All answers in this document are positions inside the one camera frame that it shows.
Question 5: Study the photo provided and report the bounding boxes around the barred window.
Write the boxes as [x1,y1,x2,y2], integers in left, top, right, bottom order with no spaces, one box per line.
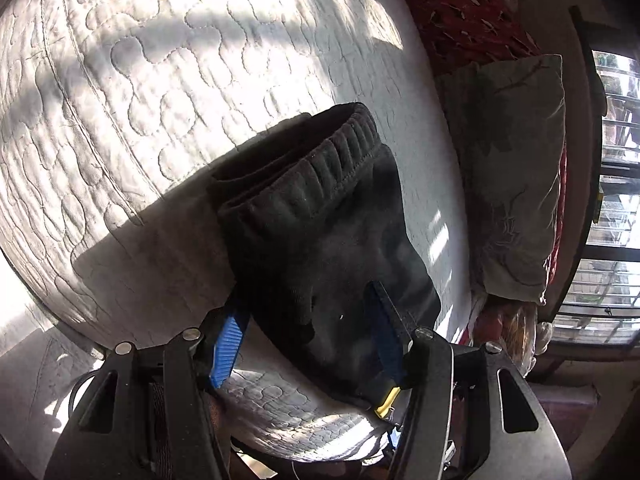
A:
[550,50,640,346]

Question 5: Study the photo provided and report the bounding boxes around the grey patterned pillow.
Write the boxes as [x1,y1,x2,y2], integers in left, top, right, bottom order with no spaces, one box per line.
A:
[436,54,567,307]

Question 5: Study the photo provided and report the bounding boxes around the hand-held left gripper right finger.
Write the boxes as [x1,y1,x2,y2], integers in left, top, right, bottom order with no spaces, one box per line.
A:
[363,280,573,480]

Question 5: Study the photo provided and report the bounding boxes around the black pants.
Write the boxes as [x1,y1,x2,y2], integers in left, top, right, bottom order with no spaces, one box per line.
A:
[210,102,442,409]

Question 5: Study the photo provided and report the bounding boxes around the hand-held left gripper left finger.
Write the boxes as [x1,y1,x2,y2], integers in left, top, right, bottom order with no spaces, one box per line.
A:
[44,291,252,480]

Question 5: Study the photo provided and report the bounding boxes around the red patterned blanket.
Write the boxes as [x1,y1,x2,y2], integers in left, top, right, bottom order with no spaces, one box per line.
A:
[383,0,569,286]

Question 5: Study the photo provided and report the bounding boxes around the white quilted mattress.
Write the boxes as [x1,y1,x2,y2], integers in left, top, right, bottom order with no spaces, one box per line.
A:
[0,0,474,463]

